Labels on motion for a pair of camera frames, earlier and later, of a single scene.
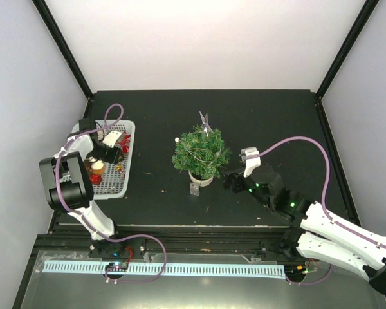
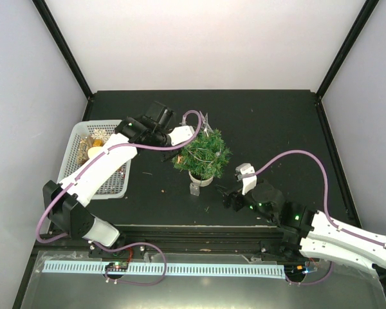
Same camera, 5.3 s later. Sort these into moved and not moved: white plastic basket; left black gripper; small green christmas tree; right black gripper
Moved: right black gripper; left black gripper
Not moved: small green christmas tree; white plastic basket
